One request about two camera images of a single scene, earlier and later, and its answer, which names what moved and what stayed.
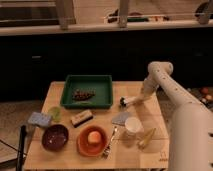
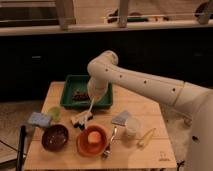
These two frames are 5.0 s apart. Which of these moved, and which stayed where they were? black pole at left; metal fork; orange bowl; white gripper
Moved: white gripper
Stayed: orange bowl; metal fork; black pole at left
